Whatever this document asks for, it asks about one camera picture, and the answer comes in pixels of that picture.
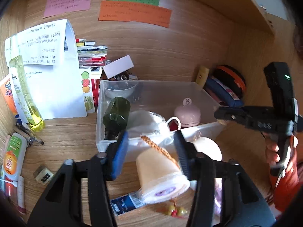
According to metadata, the white round container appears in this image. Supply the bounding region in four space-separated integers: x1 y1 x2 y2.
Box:
193 137 222 161

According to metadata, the person's right hand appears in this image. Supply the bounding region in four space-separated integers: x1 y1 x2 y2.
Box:
265 135 299 171

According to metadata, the blue fabric pencil case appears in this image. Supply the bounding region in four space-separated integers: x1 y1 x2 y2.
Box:
204 77 244 108

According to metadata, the peach cotton pad roll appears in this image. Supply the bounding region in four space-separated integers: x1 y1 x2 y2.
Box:
135 150 191 204

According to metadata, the black orange round case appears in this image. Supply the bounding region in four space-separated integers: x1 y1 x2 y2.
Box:
212 65 247 99

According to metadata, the pink plastic bag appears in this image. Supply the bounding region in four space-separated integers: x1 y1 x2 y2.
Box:
214 178 222 216

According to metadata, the dark blue card packet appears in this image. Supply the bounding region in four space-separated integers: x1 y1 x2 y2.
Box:
110 192 145 216

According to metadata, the clear plastic storage bin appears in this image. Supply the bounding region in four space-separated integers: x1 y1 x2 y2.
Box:
96 80 223 162

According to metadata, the yellow cream tube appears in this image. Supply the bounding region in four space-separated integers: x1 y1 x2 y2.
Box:
195 66 209 88

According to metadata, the small beige dice block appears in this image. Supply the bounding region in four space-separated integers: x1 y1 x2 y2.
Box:
33 165 54 185

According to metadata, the fruit print box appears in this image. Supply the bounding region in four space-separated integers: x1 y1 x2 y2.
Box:
80 67 102 113

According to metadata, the yellow clear tube bottle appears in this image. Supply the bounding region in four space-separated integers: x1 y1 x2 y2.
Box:
9 55 45 132

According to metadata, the black pen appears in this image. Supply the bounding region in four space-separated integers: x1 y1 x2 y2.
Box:
16 122 44 145

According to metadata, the small white box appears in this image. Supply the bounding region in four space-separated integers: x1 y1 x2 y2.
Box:
103 55 134 79

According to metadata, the pink white small tube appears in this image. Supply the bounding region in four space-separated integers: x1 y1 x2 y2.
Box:
17 176 26 215

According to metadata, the white orange-label tube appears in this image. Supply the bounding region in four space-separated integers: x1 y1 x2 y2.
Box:
3 132 27 181

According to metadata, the stack of booklets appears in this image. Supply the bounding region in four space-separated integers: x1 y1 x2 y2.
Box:
76 38 109 67

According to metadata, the white printed paper sheet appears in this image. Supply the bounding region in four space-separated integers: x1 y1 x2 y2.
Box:
16 19 87 120

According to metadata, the orange sunscreen tube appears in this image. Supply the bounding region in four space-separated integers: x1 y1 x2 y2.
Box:
1 75 21 122

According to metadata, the orange sticky note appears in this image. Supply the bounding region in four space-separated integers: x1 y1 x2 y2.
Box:
98 1 172 28

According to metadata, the orange braided cord charm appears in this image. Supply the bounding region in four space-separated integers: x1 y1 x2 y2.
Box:
140 135 189 217

